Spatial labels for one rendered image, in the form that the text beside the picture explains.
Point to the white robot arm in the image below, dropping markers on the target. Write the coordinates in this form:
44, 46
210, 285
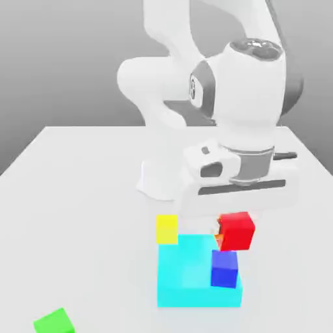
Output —
244, 98

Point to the large cyan box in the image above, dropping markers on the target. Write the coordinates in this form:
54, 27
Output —
187, 275

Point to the small red cube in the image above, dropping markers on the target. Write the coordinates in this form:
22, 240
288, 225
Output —
238, 231

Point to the small green cube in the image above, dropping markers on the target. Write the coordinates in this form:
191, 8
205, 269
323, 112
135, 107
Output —
54, 322

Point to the small blue cube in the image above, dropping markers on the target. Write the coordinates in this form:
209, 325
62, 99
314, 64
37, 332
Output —
224, 270

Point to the small yellow cube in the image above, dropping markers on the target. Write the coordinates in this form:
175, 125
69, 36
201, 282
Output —
166, 229

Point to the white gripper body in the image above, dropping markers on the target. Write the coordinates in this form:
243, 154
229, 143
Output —
242, 199

